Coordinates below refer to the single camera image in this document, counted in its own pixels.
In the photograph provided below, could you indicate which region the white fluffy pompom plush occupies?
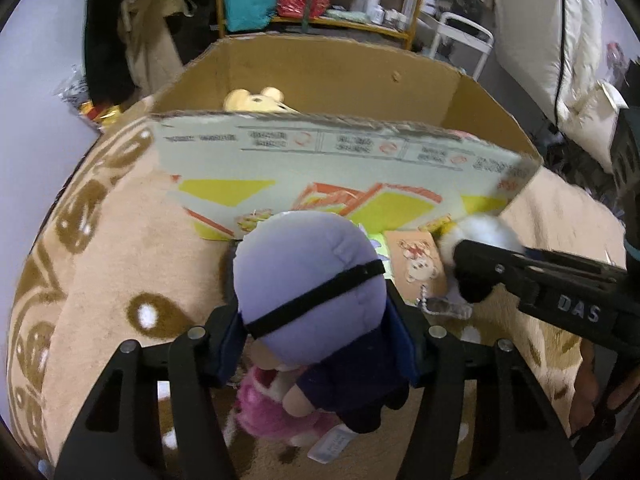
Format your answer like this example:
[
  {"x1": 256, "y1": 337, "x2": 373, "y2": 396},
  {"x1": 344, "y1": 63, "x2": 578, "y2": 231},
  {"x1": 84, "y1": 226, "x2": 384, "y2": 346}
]
[{"x1": 437, "y1": 212, "x2": 524, "y2": 302}]

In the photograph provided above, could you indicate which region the purple haired doll plush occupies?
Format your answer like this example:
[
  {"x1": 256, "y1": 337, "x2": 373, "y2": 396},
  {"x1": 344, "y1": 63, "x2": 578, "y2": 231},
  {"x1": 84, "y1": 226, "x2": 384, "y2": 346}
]
[{"x1": 232, "y1": 210, "x2": 409, "y2": 434}]

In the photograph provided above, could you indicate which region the yellow bear plush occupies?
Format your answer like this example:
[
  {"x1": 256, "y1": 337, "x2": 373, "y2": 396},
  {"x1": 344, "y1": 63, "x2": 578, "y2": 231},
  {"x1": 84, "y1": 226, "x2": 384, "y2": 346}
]
[{"x1": 222, "y1": 87, "x2": 295, "y2": 113}]

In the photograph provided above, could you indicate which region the person's right hand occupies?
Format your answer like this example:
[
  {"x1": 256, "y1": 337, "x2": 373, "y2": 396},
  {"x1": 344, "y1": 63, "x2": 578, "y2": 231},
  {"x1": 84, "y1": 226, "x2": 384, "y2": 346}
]
[{"x1": 572, "y1": 343, "x2": 640, "y2": 436}]

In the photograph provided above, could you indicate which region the bear picture tag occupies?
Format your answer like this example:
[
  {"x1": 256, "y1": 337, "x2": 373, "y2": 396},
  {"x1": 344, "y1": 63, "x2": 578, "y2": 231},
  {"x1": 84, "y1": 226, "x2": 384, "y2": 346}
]
[{"x1": 384, "y1": 231, "x2": 448, "y2": 304}]

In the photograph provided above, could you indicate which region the open cardboard box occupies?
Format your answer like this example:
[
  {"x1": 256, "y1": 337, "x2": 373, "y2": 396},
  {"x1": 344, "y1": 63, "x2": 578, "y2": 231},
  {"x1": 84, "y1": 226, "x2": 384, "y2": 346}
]
[{"x1": 148, "y1": 35, "x2": 541, "y2": 240}]

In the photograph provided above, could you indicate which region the beige patterned blanket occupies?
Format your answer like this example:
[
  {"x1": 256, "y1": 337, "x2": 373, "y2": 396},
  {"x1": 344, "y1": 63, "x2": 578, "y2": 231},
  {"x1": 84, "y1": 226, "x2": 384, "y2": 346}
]
[{"x1": 8, "y1": 122, "x2": 625, "y2": 479}]

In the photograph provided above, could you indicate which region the white rolling cart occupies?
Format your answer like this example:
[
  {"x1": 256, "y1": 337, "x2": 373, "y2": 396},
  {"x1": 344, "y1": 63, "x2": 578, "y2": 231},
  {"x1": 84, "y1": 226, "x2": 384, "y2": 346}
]
[{"x1": 420, "y1": 11, "x2": 495, "y2": 81}]

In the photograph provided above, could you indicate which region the cream padded chair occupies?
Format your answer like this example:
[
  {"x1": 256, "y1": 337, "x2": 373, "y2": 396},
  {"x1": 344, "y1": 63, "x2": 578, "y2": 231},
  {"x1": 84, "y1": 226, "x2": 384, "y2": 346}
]
[{"x1": 494, "y1": 0, "x2": 627, "y2": 166}]

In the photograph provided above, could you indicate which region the plastic bag of toys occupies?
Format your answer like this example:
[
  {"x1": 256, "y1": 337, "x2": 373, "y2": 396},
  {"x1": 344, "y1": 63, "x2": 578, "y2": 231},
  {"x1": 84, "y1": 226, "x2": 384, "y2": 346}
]
[{"x1": 53, "y1": 64, "x2": 138, "y2": 133}]

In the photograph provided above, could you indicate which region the black hanging coat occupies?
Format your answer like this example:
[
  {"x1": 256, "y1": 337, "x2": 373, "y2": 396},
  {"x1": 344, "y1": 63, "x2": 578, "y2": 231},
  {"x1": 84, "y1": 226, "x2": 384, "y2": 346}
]
[{"x1": 84, "y1": 0, "x2": 136, "y2": 106}]

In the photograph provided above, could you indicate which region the beige trench coat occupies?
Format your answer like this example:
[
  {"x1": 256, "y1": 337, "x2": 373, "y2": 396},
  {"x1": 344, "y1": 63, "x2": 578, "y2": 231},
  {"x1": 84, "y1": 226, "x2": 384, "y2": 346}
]
[{"x1": 118, "y1": 0, "x2": 192, "y2": 98}]

